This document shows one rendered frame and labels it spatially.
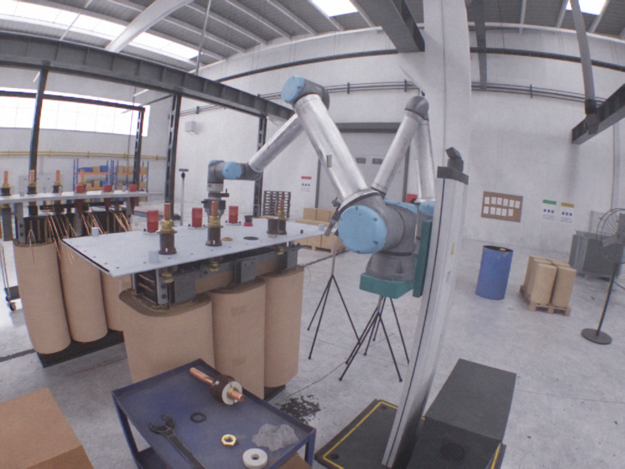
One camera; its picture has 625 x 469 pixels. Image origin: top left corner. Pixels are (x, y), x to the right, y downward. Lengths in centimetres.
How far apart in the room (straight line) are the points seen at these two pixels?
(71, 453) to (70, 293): 211
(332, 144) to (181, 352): 113
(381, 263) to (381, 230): 22
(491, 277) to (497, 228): 876
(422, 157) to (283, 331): 143
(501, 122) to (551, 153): 262
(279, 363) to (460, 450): 143
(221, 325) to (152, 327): 46
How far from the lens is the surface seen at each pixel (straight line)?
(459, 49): 686
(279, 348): 223
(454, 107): 640
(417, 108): 163
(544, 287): 569
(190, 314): 149
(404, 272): 112
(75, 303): 305
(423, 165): 172
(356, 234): 94
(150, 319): 146
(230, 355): 186
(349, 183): 99
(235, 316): 175
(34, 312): 297
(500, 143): 1464
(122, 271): 112
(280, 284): 203
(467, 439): 135
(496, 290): 586
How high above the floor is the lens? 167
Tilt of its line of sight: 9 degrees down
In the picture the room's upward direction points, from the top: 4 degrees clockwise
